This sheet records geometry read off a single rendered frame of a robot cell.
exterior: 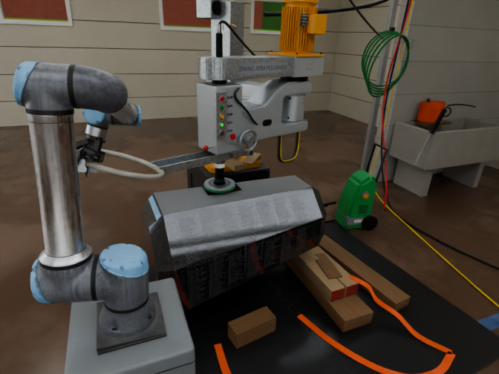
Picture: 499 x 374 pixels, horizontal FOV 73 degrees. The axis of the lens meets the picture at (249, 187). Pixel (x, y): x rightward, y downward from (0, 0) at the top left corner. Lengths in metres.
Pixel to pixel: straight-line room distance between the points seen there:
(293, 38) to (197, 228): 1.41
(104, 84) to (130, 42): 7.00
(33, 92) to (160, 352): 0.86
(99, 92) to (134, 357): 0.83
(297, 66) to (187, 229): 1.30
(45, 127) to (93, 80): 0.18
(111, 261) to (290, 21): 1.89
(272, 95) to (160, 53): 5.92
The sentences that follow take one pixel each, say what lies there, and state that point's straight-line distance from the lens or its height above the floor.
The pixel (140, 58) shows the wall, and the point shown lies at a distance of 8.06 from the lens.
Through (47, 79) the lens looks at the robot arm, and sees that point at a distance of 1.04.
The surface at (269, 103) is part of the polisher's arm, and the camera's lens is 2.33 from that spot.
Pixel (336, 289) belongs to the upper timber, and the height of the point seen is 0.22.
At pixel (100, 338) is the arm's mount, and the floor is 0.88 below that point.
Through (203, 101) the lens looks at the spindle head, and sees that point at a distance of 2.16.
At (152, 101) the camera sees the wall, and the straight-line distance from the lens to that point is 8.18.
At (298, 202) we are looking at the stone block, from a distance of 2.40.
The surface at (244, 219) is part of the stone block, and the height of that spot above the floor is 0.73.
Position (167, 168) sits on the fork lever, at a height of 1.09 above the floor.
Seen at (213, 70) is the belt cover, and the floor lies 1.63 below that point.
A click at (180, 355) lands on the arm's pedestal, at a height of 0.84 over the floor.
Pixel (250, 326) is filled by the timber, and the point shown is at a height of 0.14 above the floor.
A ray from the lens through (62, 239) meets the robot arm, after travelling 1.16.
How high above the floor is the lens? 1.81
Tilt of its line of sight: 24 degrees down
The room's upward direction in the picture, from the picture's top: 2 degrees clockwise
